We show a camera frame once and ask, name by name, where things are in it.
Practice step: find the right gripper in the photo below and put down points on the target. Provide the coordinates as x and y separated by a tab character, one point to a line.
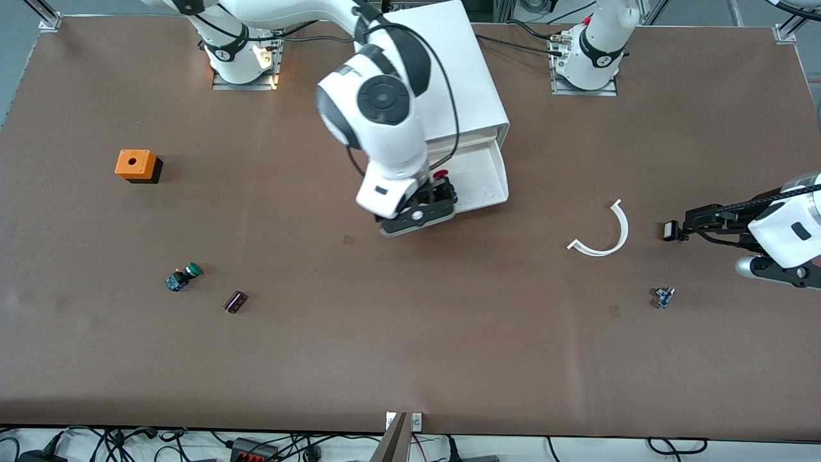
437	190

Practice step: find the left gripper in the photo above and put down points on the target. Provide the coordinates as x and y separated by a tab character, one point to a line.
723	220

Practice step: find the white plastic drawer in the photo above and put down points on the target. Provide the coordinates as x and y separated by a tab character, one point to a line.
474	138
481	179

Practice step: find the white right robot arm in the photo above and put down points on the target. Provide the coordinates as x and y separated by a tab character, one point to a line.
394	144

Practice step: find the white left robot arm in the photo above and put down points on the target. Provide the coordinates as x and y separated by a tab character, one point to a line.
600	38

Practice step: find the white drawer cabinet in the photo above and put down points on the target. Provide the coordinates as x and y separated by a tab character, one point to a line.
478	83

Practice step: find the green push button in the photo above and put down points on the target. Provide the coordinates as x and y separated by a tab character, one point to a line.
183	277

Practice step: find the orange button box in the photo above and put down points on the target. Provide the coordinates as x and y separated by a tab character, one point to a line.
135	163

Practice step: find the small blue electronic component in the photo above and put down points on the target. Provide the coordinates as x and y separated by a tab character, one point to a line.
664	296

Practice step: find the white curved plastic piece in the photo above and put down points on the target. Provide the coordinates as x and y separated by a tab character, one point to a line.
622	231

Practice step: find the dark maroon capacitor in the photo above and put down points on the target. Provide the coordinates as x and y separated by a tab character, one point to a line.
235	301

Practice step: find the black plug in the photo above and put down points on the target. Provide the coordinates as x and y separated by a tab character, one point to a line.
38	457
452	450

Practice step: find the black orange power strip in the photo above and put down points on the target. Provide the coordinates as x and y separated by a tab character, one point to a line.
253	452

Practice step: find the small black switch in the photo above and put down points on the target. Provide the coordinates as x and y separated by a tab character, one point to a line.
671	231

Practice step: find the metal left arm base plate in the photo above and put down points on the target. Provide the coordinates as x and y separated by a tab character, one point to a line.
609	92

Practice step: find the aluminium corner post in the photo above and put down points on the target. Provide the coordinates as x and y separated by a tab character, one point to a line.
789	29
48	19

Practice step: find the small white bracket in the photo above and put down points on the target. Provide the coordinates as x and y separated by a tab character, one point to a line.
390	421
417	421

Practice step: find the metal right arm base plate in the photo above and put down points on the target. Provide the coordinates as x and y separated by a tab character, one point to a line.
224	85

